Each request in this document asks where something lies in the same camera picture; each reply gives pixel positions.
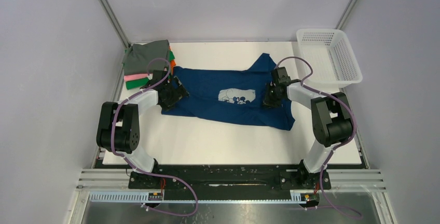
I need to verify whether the blue t-shirt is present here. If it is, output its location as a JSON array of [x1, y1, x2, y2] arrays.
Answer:
[[161, 53, 295, 131]]

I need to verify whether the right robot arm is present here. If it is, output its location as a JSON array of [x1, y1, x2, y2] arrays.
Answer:
[[263, 67, 356, 189]]

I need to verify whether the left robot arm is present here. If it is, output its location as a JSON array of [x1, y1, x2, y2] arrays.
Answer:
[[96, 70, 189, 188]]

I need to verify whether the orange folded t-shirt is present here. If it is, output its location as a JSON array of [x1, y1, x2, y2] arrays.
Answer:
[[168, 46, 176, 74]]

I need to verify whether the green folded t-shirt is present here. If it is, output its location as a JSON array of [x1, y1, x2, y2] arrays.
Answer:
[[125, 50, 175, 91]]

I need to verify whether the pink folded t-shirt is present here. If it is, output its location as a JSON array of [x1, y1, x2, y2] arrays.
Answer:
[[123, 73, 149, 81]]

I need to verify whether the grey folded t-shirt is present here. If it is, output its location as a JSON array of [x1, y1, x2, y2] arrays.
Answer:
[[122, 39, 170, 76]]

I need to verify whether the white perforated plastic basket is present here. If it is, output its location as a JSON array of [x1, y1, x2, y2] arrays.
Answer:
[[296, 29, 363, 88]]

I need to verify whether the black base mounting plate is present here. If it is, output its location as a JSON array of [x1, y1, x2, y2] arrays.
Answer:
[[128, 164, 332, 201]]

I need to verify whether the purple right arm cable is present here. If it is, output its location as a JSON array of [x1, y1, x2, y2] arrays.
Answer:
[[274, 56, 363, 220]]

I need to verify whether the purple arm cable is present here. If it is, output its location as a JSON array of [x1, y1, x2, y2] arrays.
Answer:
[[109, 58, 199, 217], [274, 56, 363, 220]]

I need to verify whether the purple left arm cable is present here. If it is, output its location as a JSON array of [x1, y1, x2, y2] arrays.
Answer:
[[109, 58, 199, 217]]

